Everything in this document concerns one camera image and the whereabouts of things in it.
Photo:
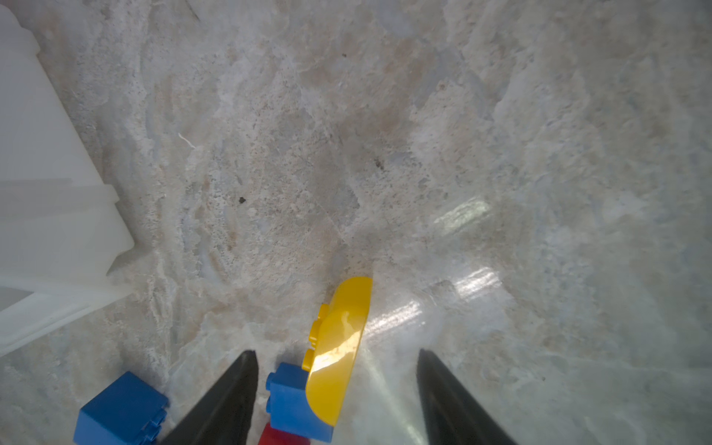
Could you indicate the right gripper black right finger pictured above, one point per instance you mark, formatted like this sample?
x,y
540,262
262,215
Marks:
x,y
451,414

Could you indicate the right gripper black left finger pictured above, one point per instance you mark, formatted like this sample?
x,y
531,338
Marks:
x,y
223,415

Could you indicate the red lego brick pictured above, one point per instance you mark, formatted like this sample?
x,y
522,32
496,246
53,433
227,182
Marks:
x,y
272,436

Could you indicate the small blue lego brick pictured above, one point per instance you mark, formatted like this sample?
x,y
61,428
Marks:
x,y
129,411

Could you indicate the yellow curved lego brick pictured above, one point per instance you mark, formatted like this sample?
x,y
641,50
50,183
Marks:
x,y
335,338

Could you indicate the white right plastic bin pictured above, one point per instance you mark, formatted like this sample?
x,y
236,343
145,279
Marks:
x,y
60,227

